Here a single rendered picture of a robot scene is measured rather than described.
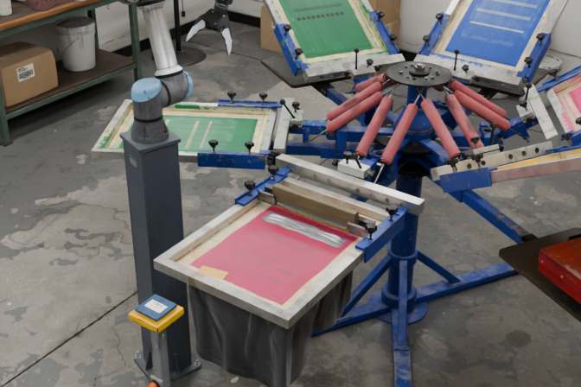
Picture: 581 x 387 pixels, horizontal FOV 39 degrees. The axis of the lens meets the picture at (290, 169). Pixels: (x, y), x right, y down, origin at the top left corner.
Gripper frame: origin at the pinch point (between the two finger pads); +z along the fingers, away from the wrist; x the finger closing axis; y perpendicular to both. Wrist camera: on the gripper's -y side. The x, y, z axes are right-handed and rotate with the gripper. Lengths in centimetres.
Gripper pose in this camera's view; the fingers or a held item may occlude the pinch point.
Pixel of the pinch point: (207, 48)
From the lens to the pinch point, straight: 281.7
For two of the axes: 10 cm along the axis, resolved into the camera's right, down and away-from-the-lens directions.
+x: -9.4, -2.9, -1.7
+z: -2.7, 9.5, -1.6
